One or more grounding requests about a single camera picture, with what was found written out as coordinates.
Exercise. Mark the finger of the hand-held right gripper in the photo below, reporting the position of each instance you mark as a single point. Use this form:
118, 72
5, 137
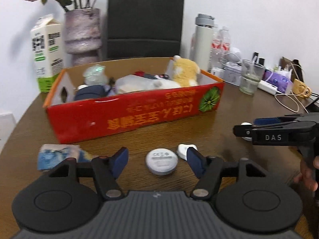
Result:
243, 130
266, 121

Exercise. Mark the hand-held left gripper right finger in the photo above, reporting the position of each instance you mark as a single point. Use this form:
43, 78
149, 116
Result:
195, 160

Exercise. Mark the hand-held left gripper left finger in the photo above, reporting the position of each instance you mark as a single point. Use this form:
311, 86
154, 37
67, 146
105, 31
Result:
119, 160

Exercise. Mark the white earbud case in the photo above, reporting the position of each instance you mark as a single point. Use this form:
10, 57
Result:
183, 149

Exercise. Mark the white round puck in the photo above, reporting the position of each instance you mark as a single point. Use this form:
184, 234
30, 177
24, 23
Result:
161, 160

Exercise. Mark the red cardboard box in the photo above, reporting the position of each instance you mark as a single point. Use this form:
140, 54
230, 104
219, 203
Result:
124, 119

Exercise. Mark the navy fabric pouch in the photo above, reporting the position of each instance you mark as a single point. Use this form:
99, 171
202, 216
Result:
89, 93

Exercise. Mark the yellow white plush toy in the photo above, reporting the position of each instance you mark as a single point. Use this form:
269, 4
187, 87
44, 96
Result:
185, 72

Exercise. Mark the person's right hand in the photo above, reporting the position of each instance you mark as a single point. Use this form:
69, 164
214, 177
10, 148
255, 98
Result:
306, 179

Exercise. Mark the white power strip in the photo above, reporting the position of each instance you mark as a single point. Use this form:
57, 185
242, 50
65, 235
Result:
268, 87

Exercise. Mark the purple tissue pack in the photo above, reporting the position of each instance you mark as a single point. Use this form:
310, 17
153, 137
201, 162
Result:
279, 82

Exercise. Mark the brown wooden desk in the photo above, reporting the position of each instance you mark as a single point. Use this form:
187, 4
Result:
154, 137

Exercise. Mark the clear drinking glass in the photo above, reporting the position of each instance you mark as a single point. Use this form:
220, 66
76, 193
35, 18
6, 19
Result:
250, 79

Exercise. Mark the yellow mug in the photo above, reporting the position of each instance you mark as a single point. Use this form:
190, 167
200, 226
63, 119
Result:
300, 88

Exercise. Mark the white square box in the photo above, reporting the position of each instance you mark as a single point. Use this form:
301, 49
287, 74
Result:
231, 76

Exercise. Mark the brown paper bag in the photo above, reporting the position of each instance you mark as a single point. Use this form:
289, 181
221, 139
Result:
285, 64

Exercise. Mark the small white box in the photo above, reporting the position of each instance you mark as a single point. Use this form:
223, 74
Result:
218, 71

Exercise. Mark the blue tissue pack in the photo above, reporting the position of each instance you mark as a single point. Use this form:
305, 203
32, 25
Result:
54, 156

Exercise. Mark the white round gadget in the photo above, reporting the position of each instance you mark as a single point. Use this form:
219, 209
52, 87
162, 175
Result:
235, 56

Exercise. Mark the clear water bottle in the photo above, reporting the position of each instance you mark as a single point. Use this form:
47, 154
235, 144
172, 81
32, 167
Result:
216, 49
226, 39

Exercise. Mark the small red item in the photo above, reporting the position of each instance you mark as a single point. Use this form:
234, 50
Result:
139, 73

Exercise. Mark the white thermos bottle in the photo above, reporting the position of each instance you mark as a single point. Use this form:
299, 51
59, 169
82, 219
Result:
201, 47

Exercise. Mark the white green milk carton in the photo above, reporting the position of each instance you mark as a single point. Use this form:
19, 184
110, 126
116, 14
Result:
46, 54

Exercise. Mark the mauve ribbed vase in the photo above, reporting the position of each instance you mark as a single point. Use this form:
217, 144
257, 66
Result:
82, 34

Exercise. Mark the black paper bag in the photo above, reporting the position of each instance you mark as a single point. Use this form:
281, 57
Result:
144, 17

